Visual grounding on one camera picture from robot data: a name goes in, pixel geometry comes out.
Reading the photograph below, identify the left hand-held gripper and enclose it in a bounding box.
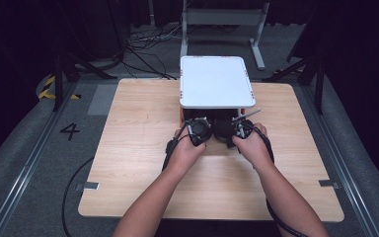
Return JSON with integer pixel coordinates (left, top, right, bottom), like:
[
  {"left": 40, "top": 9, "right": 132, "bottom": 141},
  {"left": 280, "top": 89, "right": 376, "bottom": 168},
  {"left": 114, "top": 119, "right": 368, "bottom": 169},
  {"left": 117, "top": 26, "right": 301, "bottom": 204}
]
[{"left": 186, "top": 117, "right": 213, "bottom": 148}]

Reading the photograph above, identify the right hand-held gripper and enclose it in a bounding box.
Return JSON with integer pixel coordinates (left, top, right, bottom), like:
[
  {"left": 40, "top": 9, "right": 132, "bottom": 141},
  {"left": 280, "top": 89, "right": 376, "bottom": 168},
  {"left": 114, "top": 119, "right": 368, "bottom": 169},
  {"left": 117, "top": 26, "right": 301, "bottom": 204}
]
[{"left": 226, "top": 108, "right": 263, "bottom": 150}]

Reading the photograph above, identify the black curved padded object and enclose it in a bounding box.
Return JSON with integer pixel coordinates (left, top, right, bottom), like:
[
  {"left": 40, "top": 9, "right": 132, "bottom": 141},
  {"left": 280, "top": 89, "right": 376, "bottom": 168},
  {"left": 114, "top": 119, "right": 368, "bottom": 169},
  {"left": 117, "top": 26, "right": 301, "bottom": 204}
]
[{"left": 212, "top": 111, "right": 241, "bottom": 144}]

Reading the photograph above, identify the white shelf with orange frame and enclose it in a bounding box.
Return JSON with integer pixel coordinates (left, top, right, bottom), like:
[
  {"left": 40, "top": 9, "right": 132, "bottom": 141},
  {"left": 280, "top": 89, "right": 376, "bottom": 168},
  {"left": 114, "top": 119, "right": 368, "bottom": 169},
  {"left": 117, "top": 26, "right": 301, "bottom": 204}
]
[{"left": 179, "top": 55, "right": 257, "bottom": 127}]

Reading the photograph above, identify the person's right hand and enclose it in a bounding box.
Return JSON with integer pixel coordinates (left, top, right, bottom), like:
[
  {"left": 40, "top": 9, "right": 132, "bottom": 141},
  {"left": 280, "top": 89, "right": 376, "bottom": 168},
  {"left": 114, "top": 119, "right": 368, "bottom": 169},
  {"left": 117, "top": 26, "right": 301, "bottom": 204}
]
[{"left": 232, "top": 122, "right": 274, "bottom": 170}]

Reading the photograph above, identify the person's left hand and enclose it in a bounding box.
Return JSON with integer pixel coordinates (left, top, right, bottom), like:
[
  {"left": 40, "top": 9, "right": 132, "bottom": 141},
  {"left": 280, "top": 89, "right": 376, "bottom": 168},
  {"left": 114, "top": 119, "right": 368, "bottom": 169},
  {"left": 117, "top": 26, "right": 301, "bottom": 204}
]
[{"left": 166, "top": 127, "right": 208, "bottom": 176}]

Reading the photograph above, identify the black tripod stand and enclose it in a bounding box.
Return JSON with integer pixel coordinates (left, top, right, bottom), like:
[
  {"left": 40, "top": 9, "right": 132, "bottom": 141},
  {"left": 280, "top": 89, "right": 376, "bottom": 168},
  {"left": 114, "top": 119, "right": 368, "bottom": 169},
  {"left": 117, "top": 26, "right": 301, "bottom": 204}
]
[
  {"left": 262, "top": 48, "right": 328, "bottom": 116},
  {"left": 52, "top": 48, "right": 118, "bottom": 113}
]

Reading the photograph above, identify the grey tape strip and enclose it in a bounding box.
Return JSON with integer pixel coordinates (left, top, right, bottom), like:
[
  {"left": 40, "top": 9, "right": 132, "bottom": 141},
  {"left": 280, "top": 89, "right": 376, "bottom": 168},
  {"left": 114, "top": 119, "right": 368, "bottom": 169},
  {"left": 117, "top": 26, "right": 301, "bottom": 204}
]
[
  {"left": 75, "top": 181, "right": 101, "bottom": 193},
  {"left": 318, "top": 179, "right": 341, "bottom": 190}
]

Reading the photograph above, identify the grey metal stand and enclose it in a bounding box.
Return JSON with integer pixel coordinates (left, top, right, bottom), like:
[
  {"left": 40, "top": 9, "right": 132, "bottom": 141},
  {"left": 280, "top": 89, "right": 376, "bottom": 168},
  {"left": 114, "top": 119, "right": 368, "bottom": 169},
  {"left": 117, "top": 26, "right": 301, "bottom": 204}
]
[{"left": 179, "top": 0, "right": 271, "bottom": 71}]

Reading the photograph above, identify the yellow black striped tape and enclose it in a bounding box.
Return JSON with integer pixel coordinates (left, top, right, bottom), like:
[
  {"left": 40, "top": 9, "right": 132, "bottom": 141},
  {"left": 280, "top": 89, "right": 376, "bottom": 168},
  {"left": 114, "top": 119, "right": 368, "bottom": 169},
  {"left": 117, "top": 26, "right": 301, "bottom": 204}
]
[{"left": 38, "top": 75, "right": 82, "bottom": 101}]

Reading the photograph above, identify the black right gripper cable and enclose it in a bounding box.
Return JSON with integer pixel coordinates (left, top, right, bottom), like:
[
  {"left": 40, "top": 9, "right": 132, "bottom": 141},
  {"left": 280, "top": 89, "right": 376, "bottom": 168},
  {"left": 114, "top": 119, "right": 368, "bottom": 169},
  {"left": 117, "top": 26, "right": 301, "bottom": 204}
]
[{"left": 248, "top": 121, "right": 310, "bottom": 237}]

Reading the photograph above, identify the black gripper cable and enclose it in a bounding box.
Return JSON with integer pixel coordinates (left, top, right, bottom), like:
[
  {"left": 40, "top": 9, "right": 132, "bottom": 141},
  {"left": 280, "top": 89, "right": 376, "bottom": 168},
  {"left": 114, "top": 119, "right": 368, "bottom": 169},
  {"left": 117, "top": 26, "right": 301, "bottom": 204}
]
[
  {"left": 248, "top": 121, "right": 310, "bottom": 237},
  {"left": 161, "top": 120, "right": 191, "bottom": 172}
]

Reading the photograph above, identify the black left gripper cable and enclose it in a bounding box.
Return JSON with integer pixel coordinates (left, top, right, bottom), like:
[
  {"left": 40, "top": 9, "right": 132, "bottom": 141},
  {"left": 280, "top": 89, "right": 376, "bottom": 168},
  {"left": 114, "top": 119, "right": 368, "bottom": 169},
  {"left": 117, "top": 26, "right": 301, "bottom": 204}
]
[{"left": 161, "top": 120, "right": 191, "bottom": 172}]

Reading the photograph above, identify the bundle of black floor cables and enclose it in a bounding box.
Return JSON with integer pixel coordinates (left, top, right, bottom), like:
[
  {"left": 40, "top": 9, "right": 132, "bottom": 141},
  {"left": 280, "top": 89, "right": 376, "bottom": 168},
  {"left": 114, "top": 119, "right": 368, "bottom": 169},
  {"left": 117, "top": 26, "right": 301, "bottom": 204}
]
[{"left": 123, "top": 25, "right": 183, "bottom": 81}]

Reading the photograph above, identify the grey metal floor rail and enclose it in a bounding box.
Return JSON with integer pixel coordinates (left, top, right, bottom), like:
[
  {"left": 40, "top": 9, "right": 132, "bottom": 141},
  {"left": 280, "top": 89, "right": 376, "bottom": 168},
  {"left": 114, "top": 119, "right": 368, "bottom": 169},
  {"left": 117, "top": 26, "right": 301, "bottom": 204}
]
[
  {"left": 295, "top": 82, "right": 379, "bottom": 237},
  {"left": 0, "top": 82, "right": 80, "bottom": 237}
]

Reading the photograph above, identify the black floor cable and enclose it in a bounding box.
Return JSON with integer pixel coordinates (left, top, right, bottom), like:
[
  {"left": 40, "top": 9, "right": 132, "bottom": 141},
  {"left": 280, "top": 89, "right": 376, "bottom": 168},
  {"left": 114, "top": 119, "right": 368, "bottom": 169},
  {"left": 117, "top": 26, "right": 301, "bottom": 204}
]
[{"left": 61, "top": 157, "right": 95, "bottom": 237}]

